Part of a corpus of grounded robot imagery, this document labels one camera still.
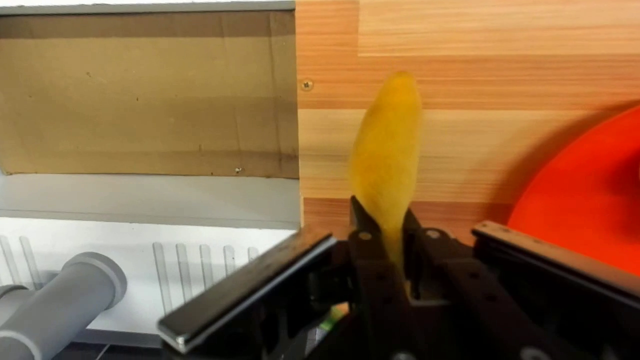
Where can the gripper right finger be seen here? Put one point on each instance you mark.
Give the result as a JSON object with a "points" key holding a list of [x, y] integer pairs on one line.
{"points": [[500, 300]]}

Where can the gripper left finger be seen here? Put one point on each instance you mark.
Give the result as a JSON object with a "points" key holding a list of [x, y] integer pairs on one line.
{"points": [[370, 280]]}

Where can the yellow banana-shaped object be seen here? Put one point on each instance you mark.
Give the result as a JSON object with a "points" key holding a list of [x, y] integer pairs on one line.
{"points": [[385, 150]]}

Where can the orange plate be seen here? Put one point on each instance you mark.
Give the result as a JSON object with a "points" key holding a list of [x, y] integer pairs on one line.
{"points": [[585, 200]]}

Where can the white ribbed plastic panel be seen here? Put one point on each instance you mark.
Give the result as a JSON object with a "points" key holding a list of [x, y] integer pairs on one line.
{"points": [[145, 265]]}

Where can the brown cardboard panel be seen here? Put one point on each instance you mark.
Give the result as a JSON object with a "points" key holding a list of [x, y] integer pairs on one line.
{"points": [[145, 95]]}

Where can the grey plastic pipe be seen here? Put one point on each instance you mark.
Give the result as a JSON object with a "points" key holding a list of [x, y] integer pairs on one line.
{"points": [[60, 310]]}

